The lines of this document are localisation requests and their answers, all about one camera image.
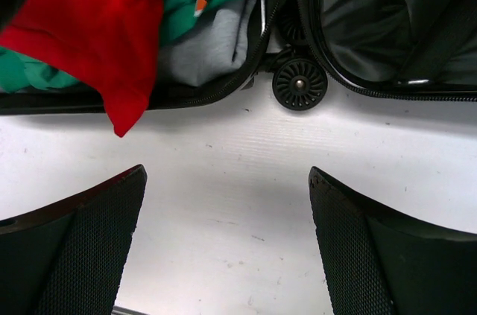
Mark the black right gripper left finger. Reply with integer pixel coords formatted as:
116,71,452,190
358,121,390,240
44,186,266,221
1,165,147,314

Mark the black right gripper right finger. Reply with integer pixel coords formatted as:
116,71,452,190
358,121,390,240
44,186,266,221
309,167,476,314

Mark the red polo shirt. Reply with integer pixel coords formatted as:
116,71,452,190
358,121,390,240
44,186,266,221
1,0,163,136

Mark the grey zip shirt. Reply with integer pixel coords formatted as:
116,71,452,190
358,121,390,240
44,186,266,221
157,0,256,87

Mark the green shirt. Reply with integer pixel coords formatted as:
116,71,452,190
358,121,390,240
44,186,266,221
1,0,230,93

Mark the black suitcase wheel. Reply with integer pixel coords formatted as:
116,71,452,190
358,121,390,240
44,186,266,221
272,58,328,111

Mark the black open suitcase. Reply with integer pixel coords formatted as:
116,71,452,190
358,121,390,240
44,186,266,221
1,0,476,115

